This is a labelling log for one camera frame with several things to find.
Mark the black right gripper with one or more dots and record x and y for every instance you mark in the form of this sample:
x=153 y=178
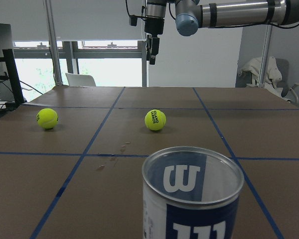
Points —
x=153 y=26

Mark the yellow tennis ball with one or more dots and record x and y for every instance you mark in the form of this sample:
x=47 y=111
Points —
x=47 y=118
x=155 y=120

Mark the white blue tennis ball can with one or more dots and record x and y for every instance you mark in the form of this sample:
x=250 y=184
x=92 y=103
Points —
x=190 y=193

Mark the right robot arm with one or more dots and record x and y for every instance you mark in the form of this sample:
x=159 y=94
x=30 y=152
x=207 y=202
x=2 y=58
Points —
x=191 y=16

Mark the white chair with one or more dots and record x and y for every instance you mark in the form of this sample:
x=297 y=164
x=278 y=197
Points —
x=80 y=80

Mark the chair with beige jacket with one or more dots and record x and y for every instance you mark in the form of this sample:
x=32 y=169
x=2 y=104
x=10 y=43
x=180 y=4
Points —
x=275 y=78

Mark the black monitor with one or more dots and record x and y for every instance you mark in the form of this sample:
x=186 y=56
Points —
x=10 y=88

